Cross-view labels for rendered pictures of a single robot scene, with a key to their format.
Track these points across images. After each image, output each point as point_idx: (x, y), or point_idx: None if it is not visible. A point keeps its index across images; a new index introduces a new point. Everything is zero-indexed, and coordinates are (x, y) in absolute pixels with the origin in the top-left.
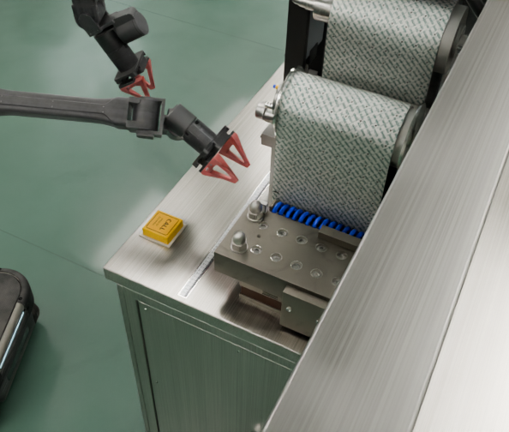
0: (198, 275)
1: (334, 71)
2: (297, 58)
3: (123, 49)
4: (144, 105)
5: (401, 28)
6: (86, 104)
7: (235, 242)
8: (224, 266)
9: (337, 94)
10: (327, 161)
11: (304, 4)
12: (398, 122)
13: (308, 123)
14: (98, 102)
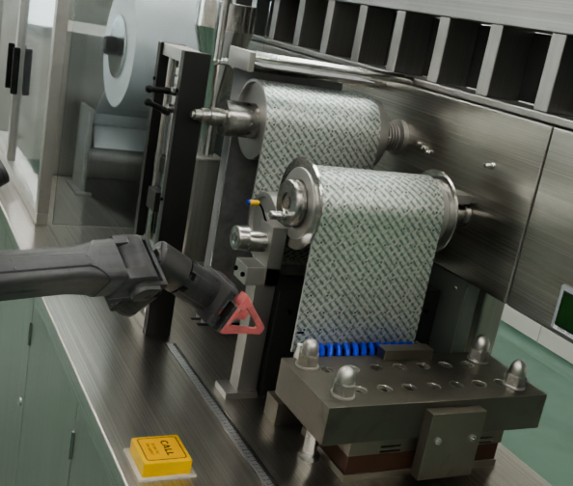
0: (272, 485)
1: (269, 187)
2: (182, 199)
3: None
4: (136, 244)
5: (342, 119)
6: (63, 255)
7: (349, 381)
8: (340, 427)
9: (366, 173)
10: (372, 256)
11: (210, 117)
12: (435, 185)
13: (355, 209)
14: (76, 250)
